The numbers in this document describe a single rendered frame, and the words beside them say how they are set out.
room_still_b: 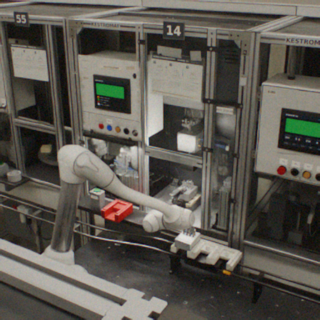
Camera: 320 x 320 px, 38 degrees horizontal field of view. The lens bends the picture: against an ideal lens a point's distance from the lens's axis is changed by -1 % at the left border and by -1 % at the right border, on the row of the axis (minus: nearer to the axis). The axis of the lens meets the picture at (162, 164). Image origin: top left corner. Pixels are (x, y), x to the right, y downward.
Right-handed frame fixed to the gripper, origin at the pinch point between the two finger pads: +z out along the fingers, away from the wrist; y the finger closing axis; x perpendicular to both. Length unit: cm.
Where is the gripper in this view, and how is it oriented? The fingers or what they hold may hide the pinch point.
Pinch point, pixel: (182, 194)
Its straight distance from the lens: 282.2
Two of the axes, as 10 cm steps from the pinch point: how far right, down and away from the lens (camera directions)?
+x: -8.7, -2.0, 4.5
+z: 4.9, -3.7, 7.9
